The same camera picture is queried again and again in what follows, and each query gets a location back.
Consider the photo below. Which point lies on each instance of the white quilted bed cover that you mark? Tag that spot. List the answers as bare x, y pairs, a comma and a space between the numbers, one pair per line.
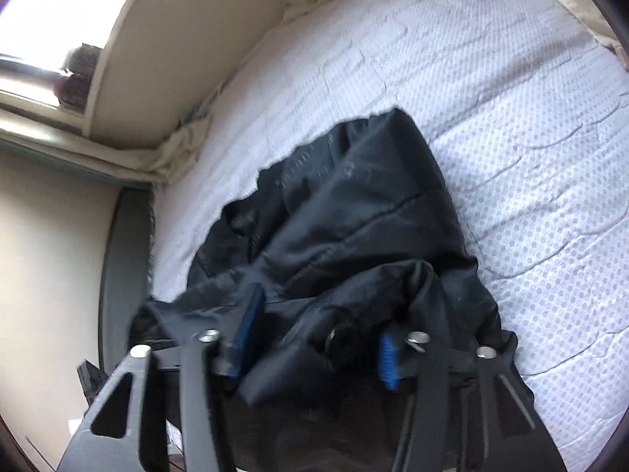
491, 132

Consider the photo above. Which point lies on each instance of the grey bed frame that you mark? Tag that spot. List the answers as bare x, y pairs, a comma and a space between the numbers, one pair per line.
123, 275

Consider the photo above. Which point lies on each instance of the window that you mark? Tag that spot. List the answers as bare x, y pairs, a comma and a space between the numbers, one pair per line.
44, 19

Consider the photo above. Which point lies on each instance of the dark navy buttoned jacket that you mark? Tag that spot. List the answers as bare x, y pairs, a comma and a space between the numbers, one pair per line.
354, 206

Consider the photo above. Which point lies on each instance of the cream cloth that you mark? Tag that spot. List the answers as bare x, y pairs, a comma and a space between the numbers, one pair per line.
589, 14

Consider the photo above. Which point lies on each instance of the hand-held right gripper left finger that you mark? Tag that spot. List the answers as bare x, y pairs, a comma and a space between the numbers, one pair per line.
248, 319

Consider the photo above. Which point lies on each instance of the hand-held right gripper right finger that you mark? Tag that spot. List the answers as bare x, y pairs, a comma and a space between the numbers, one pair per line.
388, 359

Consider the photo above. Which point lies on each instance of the dark jar with pink lid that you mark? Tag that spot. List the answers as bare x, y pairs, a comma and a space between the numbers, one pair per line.
70, 91
82, 61

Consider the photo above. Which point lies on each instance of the small dark object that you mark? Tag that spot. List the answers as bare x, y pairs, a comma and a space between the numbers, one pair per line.
91, 376

